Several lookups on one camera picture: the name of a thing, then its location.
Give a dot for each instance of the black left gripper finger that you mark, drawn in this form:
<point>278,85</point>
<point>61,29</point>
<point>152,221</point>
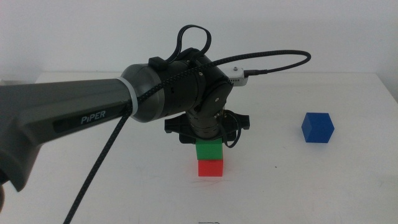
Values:
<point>188,140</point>
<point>226,139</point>

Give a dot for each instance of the green cube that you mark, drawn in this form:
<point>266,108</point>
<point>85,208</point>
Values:
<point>209,150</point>

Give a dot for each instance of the red cube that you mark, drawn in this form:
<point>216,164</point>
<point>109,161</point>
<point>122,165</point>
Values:
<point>211,168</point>

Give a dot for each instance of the blue cube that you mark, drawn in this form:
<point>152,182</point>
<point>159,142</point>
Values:
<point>317,129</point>

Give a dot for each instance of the white zip tie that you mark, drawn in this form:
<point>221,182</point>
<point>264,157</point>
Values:
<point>132,96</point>

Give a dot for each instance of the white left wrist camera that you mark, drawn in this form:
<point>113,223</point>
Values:
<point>237,76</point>

